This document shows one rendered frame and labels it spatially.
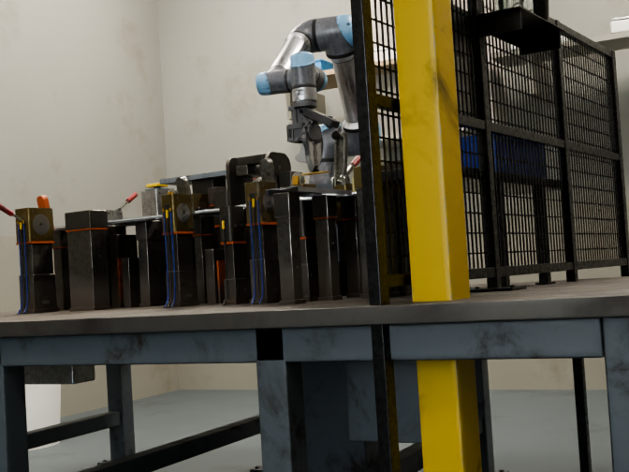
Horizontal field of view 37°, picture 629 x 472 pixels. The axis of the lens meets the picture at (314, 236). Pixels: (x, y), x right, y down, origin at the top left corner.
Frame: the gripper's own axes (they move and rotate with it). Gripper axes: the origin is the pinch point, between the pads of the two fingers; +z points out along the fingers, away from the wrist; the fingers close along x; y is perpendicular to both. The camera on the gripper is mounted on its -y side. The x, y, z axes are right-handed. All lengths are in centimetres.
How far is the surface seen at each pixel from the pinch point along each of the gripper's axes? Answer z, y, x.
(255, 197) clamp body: 9.2, 4.6, 24.9
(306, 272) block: 31.3, -9.9, 22.9
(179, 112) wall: -93, 300, -283
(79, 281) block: 29, 83, 21
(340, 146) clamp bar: -7.8, 0.2, -15.7
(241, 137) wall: -68, 249, -289
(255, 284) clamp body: 33.7, 6.3, 25.3
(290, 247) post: 25, -17, 40
